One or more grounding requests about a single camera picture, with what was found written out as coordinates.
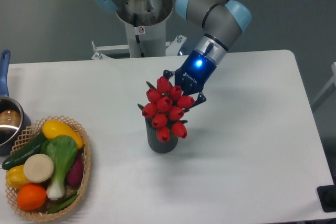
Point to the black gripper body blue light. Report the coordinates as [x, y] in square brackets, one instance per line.
[193, 73]

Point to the red tulip bouquet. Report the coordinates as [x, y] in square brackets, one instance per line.
[165, 109]

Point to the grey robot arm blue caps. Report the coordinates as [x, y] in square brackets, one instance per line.
[222, 21]

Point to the dark grey ribbed vase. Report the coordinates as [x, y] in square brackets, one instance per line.
[155, 144]

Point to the yellow squash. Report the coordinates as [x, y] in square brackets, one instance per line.
[52, 129]

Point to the green bok choy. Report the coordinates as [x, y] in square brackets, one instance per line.
[63, 151]

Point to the white furniture leg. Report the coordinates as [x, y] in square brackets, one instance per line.
[325, 92]

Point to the purple sweet potato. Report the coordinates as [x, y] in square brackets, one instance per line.
[75, 174]

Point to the woven wicker basket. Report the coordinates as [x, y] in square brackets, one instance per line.
[41, 214]

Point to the black device at table edge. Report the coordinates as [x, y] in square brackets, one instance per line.
[327, 197]

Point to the round beige bun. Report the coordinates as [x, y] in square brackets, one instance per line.
[38, 168]

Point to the dark green cucumber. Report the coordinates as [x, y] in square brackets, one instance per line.
[20, 157]

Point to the green bean pod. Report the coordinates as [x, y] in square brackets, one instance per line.
[63, 204]

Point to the yellow bell pepper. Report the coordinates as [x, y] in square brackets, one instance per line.
[16, 178]

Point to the orange fruit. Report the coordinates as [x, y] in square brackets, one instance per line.
[31, 197]

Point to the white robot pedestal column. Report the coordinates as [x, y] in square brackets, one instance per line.
[145, 26]

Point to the blue handled saucepan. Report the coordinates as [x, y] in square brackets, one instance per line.
[13, 118]

